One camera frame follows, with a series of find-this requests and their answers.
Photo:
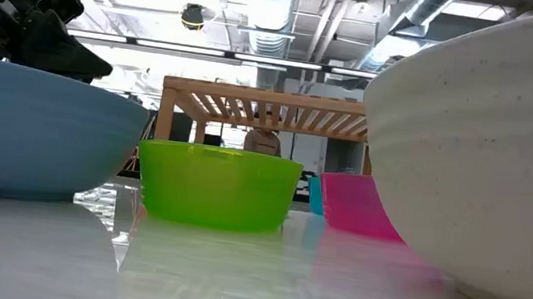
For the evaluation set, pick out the ribbed silver ceiling duct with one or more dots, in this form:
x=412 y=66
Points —
x=270 y=9

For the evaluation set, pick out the spiral silver ceiling duct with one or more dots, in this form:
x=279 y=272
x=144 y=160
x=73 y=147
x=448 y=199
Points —
x=428 y=7

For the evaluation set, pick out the long ceiling light strip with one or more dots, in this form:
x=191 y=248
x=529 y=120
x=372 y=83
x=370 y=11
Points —
x=182 y=48

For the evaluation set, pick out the dark monitor screen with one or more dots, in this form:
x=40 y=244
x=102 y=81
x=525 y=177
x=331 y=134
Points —
x=182 y=127

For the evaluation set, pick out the wooden slatted shelf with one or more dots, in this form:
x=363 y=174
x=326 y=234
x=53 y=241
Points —
x=262 y=95

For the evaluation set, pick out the white plate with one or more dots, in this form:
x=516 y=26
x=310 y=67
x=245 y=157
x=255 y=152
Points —
x=37 y=133

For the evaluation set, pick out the black ceiling dome camera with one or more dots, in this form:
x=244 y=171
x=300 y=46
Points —
x=193 y=16

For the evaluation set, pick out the green plastic bowl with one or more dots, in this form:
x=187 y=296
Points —
x=216 y=189

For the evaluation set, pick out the person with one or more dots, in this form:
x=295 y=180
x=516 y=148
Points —
x=262 y=144

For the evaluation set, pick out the large white bowl teal inside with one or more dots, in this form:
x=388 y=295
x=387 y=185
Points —
x=485 y=169

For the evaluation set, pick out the pink plastic bowl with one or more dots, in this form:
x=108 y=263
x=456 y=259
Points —
x=351 y=204

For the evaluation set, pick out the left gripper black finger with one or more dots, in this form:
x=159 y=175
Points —
x=56 y=52

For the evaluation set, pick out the cyan plastic bowl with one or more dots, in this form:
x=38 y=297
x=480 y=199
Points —
x=315 y=195

